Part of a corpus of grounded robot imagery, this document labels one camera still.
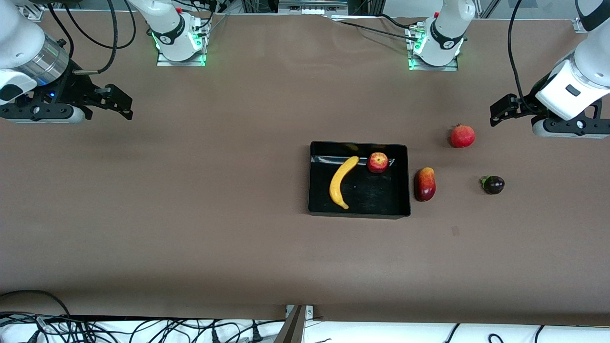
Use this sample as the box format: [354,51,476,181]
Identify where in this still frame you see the red orange mango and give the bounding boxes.
[414,167,437,202]

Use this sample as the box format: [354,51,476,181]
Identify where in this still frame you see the black plastic tray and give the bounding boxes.
[307,141,412,220]

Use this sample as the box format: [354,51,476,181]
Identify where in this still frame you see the red pomegranate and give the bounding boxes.
[450,124,476,149]

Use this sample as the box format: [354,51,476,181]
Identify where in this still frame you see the dark purple eggplant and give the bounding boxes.
[480,175,506,195]

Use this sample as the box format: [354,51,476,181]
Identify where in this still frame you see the paper table cover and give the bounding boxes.
[0,10,610,328]

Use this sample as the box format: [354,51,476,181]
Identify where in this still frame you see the red apple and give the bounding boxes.
[367,152,389,174]

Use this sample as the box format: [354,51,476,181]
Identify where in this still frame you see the yellow banana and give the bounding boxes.
[329,156,360,210]

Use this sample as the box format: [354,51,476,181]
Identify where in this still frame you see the white power strip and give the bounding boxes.
[278,0,349,15]

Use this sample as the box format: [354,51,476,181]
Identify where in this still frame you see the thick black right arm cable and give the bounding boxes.
[73,0,120,76]

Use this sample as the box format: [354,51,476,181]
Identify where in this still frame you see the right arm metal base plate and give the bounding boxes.
[156,47,207,67]

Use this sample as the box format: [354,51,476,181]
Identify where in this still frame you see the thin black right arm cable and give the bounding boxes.
[45,0,139,65]

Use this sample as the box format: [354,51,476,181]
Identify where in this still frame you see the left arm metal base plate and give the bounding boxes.
[408,51,459,72]

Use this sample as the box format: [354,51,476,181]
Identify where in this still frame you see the short black base cable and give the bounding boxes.
[379,13,427,31]

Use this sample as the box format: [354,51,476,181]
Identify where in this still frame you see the long black base cable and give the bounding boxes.
[329,17,416,42]

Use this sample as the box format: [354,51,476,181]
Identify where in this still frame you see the black looped floor cable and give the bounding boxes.
[0,289,73,319]

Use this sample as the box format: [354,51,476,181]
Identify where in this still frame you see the tangled black floor cables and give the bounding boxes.
[0,312,286,343]

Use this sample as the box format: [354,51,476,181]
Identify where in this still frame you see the dark beam with silver bracket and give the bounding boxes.
[274,305,315,343]

